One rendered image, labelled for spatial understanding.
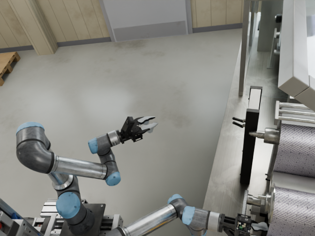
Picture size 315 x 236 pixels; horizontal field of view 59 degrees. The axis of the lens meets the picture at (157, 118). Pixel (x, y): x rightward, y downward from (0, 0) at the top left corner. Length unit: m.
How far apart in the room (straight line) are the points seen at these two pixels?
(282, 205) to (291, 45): 0.69
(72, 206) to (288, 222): 0.98
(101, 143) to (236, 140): 0.81
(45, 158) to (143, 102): 2.33
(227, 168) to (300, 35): 1.17
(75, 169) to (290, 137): 0.90
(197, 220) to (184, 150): 1.69
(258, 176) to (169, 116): 1.77
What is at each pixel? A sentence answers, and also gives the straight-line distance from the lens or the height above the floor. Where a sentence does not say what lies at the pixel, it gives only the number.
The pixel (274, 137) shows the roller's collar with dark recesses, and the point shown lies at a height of 1.36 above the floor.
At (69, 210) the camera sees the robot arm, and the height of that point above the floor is 1.04.
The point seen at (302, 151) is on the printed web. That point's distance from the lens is 1.17.
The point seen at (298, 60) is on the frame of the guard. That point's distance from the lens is 0.48.
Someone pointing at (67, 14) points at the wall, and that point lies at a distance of 4.87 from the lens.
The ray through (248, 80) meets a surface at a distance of 1.95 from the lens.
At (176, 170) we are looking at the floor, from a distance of 2.71.
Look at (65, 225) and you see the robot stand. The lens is 1.75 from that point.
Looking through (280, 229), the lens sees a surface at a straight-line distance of 1.18.
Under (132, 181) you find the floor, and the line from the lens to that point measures 2.73.
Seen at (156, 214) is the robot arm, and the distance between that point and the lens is 1.29.
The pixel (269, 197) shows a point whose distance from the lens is 1.11.
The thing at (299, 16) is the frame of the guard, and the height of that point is 1.98.
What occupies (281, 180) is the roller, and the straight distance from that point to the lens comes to 1.22.
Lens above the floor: 2.25
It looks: 45 degrees down
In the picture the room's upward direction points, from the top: 13 degrees counter-clockwise
